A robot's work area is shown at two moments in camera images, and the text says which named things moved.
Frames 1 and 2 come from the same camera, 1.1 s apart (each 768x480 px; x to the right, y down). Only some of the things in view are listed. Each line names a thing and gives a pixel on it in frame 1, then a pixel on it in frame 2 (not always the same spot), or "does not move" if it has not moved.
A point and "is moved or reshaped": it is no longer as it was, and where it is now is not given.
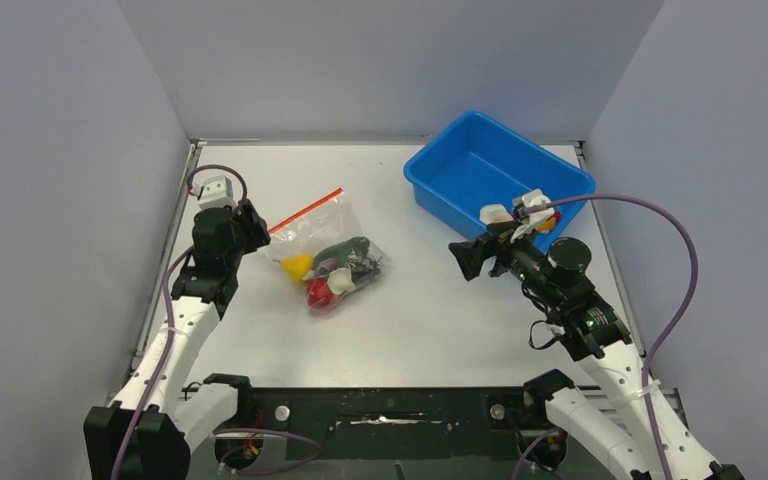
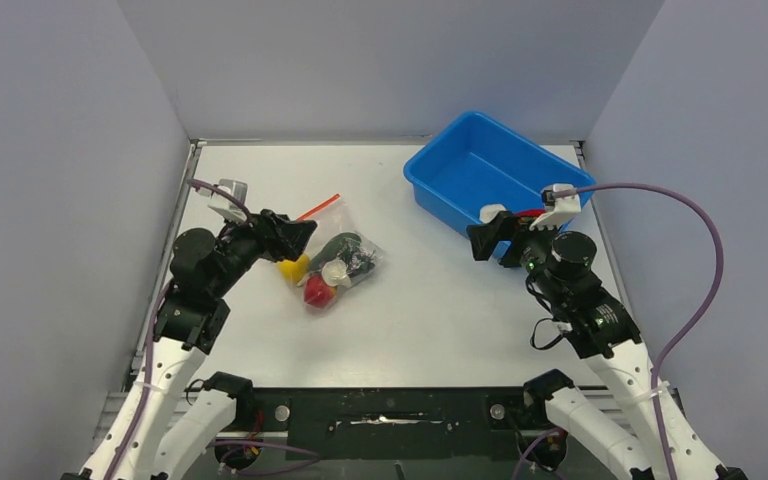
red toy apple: (319, 297) does not move
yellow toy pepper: (296, 266) does not move
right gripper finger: (470, 255) to (484, 237)
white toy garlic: (340, 280) is moved or reshaped
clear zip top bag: (323, 249) does not move
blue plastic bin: (481, 161) does not move
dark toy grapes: (363, 269) is moved or reshaped
